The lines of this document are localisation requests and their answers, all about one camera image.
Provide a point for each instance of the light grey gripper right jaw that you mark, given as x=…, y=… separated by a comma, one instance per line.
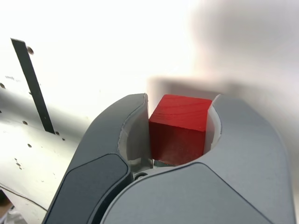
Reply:
x=210, y=191

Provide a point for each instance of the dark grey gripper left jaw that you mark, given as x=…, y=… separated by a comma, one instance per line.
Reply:
x=98, y=163

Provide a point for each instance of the red cube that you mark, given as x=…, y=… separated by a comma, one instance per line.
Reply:
x=177, y=116

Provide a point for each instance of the black tape strip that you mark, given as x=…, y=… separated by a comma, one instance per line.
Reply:
x=32, y=86

